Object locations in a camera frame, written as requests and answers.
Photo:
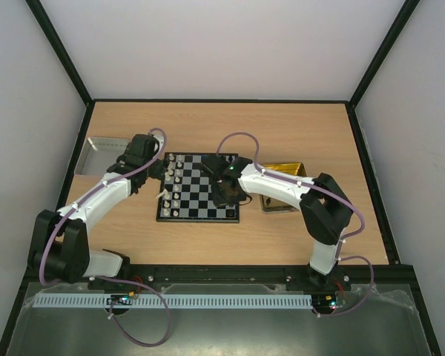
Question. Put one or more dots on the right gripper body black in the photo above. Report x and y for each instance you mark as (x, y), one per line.
(215, 167)

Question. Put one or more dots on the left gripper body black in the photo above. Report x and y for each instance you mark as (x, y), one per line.
(159, 171)

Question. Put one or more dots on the black silver chess board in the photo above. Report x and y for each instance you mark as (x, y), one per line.
(193, 191)

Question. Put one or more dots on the gold tin box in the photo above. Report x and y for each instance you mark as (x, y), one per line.
(276, 203)

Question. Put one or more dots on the silver tin lid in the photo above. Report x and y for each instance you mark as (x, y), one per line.
(98, 154)

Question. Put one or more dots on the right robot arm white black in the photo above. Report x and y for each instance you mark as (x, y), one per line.
(325, 209)

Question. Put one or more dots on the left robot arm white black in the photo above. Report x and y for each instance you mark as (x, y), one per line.
(59, 249)

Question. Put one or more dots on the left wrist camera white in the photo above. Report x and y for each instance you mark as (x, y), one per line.
(161, 141)

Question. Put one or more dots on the white slotted cable duct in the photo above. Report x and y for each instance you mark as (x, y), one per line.
(174, 301)

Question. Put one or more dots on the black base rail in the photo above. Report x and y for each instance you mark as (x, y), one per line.
(292, 278)

